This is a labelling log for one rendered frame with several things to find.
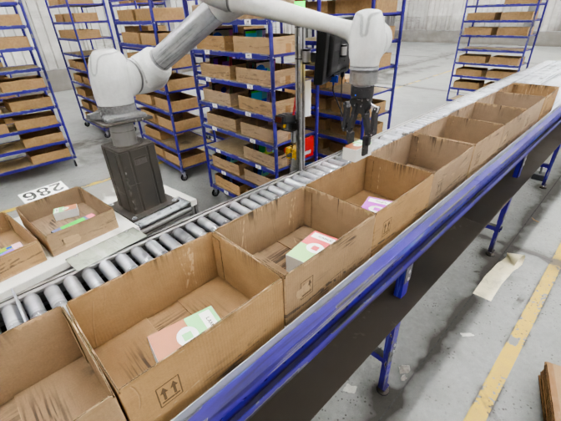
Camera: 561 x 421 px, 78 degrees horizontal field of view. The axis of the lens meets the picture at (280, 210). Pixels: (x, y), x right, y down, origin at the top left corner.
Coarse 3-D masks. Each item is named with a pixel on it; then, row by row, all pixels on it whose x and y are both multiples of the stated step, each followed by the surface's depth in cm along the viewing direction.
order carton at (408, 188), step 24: (360, 168) 144; (384, 168) 141; (408, 168) 133; (336, 192) 138; (360, 192) 150; (384, 192) 145; (408, 192) 115; (384, 216) 108; (408, 216) 123; (384, 240) 115
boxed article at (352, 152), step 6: (354, 144) 123; (360, 144) 123; (348, 150) 120; (354, 150) 118; (360, 150) 120; (342, 156) 123; (348, 156) 121; (354, 156) 119; (360, 156) 121; (366, 156) 124
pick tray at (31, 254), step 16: (0, 224) 155; (16, 224) 148; (0, 240) 151; (16, 240) 150; (32, 240) 140; (0, 256) 125; (16, 256) 129; (32, 256) 134; (0, 272) 127; (16, 272) 131
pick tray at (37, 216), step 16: (64, 192) 171; (80, 192) 175; (16, 208) 156; (32, 208) 163; (48, 208) 168; (80, 208) 174; (96, 208) 169; (112, 208) 154; (32, 224) 144; (48, 224) 161; (64, 224) 160; (80, 224) 144; (96, 224) 150; (112, 224) 155; (48, 240) 137; (64, 240) 142; (80, 240) 147
